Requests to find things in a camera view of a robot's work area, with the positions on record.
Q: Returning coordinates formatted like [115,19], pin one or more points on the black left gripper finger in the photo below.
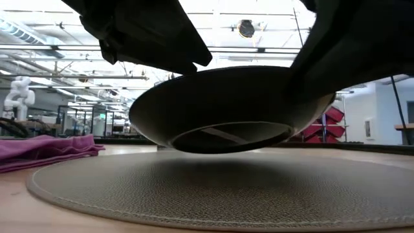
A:
[168,53]

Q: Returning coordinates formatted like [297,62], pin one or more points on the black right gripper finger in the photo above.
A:
[355,64]

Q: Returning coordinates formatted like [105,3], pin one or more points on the dark round plate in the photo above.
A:
[210,106]

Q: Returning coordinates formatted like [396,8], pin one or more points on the round beige woven placemat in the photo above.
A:
[194,194]

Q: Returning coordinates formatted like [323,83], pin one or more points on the purple cloth napkin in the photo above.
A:
[39,150]

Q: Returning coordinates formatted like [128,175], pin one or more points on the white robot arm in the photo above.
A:
[19,97]

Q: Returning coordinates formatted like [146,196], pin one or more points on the red bin rack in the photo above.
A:
[334,114]

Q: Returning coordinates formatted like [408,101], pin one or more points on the wooden bench top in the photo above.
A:
[404,127]

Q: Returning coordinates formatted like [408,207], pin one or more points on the grey ventilation duct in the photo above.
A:
[19,32]

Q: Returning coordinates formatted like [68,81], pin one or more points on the black workcell frame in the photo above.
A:
[59,123]

